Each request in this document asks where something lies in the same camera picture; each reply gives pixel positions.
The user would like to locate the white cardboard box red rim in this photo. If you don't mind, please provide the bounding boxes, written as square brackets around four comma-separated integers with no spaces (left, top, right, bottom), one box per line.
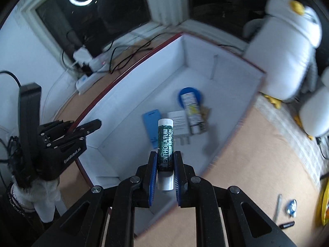
[76,32,268,237]

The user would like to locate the person's left forearm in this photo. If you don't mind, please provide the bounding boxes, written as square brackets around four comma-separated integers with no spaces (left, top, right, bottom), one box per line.
[8,180,60,223]

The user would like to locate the round blue lid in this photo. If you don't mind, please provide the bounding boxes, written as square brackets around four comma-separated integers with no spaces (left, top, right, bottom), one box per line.
[178,87,205,109]

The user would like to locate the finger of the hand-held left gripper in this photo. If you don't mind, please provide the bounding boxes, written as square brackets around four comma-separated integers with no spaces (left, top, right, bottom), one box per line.
[52,119,102,149]
[38,120,75,141]

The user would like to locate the white power adapter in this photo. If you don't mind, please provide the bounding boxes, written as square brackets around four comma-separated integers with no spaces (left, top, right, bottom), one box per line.
[168,110,192,146]

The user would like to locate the blue card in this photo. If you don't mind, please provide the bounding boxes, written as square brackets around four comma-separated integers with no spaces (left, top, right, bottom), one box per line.
[142,109,161,149]

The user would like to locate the checked cloth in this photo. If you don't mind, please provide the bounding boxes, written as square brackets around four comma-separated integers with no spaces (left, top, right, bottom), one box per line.
[253,95,326,186]

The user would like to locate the white power strip blue label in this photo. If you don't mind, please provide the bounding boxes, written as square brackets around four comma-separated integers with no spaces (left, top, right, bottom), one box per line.
[76,71,104,94]

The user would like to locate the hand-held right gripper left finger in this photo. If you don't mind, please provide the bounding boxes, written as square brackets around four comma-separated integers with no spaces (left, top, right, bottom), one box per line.
[31,151,158,247]

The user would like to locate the green lip balm tube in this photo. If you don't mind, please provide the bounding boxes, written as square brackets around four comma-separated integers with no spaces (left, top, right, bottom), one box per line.
[157,118,176,191]

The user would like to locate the white labelled tube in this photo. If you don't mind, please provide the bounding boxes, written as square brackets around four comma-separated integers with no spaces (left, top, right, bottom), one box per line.
[180,92,202,135]

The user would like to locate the blue foil wrapper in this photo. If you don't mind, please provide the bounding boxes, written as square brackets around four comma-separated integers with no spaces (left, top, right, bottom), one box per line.
[285,199,298,217]

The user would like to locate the dark window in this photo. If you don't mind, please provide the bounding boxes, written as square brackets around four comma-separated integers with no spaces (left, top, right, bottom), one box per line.
[188,0,270,42]
[36,0,153,57]

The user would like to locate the large white penguin plush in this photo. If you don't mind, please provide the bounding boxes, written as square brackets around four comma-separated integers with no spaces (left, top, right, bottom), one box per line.
[243,0,323,108]

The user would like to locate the small white penguin plush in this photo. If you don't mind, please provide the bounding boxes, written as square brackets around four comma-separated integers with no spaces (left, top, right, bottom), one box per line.
[294,68,329,141]

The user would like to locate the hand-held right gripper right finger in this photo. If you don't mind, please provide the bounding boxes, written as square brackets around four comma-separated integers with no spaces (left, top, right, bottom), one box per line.
[173,151,296,247]

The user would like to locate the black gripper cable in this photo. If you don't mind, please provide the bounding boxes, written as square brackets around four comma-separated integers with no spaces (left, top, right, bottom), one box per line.
[0,70,22,88]

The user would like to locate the silver pen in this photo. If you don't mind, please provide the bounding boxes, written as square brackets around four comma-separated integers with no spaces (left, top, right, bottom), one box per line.
[273,194,283,222]

